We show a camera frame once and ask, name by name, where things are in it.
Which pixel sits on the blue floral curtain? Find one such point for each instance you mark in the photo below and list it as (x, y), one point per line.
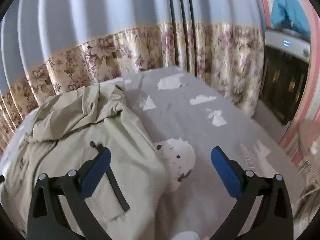
(50, 47)

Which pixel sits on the beige hooded jacket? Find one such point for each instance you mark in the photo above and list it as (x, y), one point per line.
(57, 137)

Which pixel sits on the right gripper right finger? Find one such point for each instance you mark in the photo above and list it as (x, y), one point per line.
(274, 218)

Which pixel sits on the grey patterned bed sheet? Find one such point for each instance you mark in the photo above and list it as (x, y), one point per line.
(185, 119)

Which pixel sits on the blue cloth on cabinet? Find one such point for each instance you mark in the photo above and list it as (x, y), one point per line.
(289, 14)

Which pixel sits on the black glass door cabinet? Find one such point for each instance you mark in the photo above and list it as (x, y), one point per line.
(286, 65)

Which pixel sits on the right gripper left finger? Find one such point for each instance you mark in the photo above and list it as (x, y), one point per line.
(47, 220)

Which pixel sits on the beige standing fan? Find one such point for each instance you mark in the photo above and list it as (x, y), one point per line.
(308, 135)

